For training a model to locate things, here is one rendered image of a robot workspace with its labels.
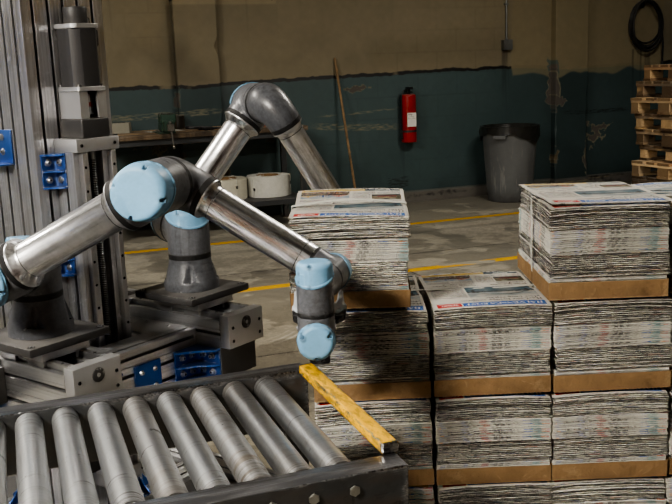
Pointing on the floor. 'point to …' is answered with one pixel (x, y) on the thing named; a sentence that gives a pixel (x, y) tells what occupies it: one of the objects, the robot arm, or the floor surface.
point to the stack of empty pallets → (641, 170)
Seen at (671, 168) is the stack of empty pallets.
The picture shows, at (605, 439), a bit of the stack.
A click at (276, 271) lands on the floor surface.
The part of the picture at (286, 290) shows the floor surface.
